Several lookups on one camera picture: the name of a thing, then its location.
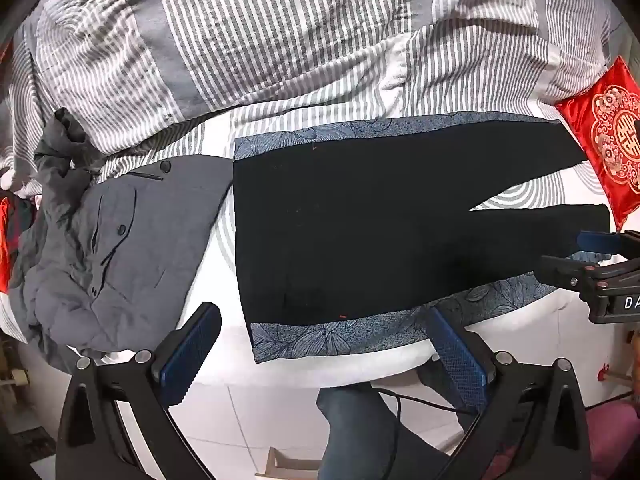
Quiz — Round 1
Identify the cardboard box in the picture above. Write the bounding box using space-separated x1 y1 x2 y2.
255 447 323 480

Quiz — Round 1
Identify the grey button jacket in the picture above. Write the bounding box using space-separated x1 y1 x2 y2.
7 107 236 376

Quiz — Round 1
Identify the black cable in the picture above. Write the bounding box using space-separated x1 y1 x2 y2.
372 387 478 480

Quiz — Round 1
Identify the black pants blue floral trim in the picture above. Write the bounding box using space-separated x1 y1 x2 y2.
232 112 613 365

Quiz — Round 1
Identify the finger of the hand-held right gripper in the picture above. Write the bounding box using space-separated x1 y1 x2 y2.
534 255 601 291
576 230 640 263

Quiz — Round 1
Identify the pink cloth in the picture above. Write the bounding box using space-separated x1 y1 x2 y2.
582 394 640 480

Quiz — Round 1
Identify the person's leg in jeans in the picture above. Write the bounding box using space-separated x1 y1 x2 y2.
315 384 453 480

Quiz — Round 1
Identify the white grey patterned bed sheet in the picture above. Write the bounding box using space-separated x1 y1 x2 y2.
0 90 640 391

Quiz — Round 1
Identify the red cloth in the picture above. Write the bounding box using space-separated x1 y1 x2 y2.
0 195 13 296

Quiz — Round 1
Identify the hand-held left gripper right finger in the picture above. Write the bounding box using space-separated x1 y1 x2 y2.
425 306 593 480

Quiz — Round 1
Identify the grey white striped quilt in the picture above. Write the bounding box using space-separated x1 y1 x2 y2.
5 0 618 201

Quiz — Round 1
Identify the dark plaid cloth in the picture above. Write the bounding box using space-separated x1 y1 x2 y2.
0 189 40 261

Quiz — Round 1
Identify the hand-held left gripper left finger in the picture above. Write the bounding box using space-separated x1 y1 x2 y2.
55 301 223 480

